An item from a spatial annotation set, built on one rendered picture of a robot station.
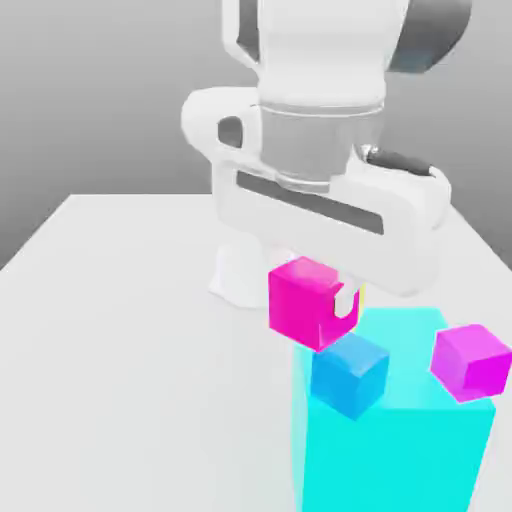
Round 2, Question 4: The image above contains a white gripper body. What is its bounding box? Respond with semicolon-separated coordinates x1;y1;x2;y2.
211;154;453;298

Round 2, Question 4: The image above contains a small magenta cube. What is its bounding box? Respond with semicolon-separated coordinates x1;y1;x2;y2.
267;255;361;354

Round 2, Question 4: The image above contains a small blue cube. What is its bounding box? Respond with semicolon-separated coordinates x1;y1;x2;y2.
310;331;391;422

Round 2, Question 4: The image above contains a small purple cube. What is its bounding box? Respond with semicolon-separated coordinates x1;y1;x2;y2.
429;323;512;404

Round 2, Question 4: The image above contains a large cyan box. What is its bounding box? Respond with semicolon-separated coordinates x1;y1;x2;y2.
291;306;498;512

